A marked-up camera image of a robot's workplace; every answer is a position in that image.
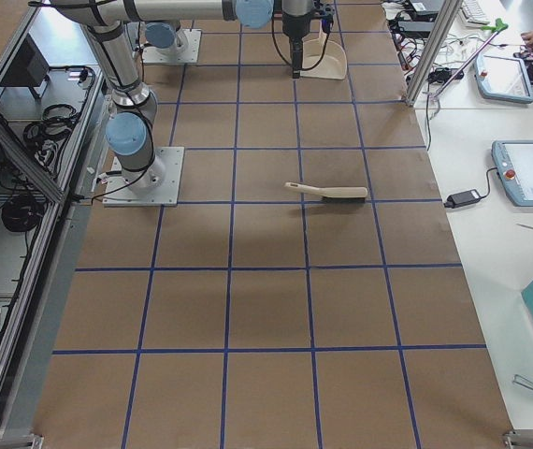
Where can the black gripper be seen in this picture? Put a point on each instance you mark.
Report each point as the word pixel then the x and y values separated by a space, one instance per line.
pixel 294 28

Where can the beige plastic dustpan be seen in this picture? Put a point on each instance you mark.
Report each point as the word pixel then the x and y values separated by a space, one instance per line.
pixel 324 59

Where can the beige hand brush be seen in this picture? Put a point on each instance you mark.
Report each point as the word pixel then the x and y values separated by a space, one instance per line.
pixel 331 194

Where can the teach pendant far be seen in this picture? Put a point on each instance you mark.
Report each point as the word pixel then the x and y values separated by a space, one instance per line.
pixel 503 78

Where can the teach pendant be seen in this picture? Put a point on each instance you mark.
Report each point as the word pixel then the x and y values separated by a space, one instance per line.
pixel 503 78
pixel 514 161

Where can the black power adapter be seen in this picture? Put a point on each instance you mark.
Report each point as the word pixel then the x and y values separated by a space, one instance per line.
pixel 462 199

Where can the teach pendant near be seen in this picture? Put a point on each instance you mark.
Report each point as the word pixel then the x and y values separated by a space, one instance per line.
pixel 514 161

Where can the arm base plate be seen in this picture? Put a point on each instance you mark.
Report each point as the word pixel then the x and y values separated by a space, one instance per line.
pixel 190 56
pixel 160 185

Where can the aluminium frame post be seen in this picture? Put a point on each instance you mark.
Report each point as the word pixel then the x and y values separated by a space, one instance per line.
pixel 431 49

